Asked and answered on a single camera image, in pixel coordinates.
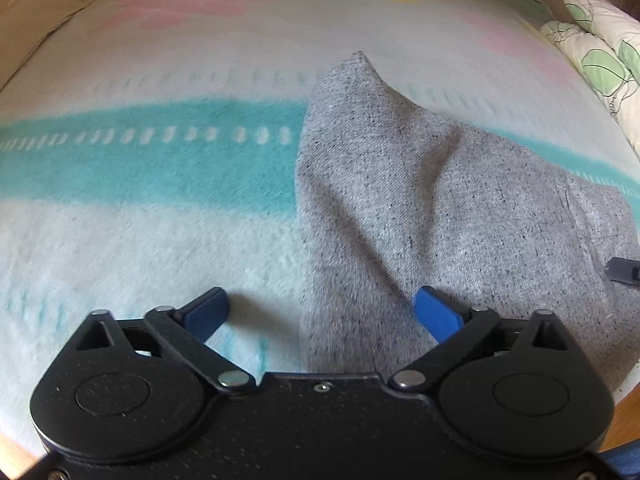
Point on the pastel flower print blanket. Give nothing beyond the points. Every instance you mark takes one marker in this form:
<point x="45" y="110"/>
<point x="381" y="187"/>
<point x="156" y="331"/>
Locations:
<point x="150" y="185"/>

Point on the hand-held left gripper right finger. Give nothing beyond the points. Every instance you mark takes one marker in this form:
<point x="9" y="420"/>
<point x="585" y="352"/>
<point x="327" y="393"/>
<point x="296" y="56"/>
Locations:
<point x="437" y="312"/>

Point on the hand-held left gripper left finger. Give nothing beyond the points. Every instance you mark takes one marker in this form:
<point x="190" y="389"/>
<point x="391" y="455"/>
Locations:
<point x="207" y="310"/>

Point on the grey pants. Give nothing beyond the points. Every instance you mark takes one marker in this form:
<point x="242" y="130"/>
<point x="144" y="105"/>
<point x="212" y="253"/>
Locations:
<point x="425" y="200"/>

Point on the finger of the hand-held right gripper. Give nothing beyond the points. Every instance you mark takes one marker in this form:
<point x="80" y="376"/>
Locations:
<point x="624" y="271"/>

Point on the large cream pillow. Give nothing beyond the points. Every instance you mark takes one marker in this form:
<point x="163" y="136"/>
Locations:
<point x="45" y="5"/>

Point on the green leaf print pillow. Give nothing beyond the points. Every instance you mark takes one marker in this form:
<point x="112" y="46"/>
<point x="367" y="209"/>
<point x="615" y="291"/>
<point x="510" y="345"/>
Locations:
<point x="595" y="67"/>
<point x="607" y="15"/>

